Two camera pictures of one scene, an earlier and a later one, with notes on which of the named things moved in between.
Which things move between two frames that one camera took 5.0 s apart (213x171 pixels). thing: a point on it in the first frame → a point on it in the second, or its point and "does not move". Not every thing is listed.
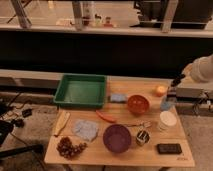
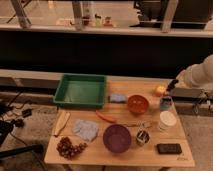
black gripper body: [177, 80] → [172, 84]
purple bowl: [117, 138] does not move
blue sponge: [118, 98] does not move
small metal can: [142, 137] does not move
